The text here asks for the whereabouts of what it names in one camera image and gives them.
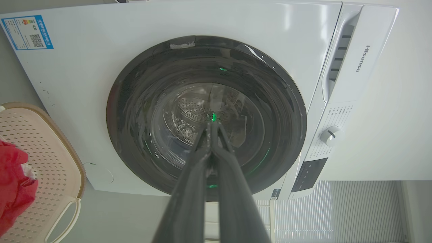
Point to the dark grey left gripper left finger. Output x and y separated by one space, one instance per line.
189 202

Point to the blue energy label sticker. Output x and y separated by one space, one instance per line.
27 32

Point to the white detergent drawer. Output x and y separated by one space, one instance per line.
357 50

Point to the white window blind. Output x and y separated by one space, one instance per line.
320 212

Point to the red garment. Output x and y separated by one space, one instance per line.
13 185

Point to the beige perforated laundry basket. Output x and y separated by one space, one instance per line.
50 158

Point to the white washing machine dial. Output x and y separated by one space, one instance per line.
330 135

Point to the white Hisense washing machine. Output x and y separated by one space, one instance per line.
84 84

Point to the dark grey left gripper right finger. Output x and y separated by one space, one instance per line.
236 202

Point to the dark round washing machine door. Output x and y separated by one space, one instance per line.
152 111

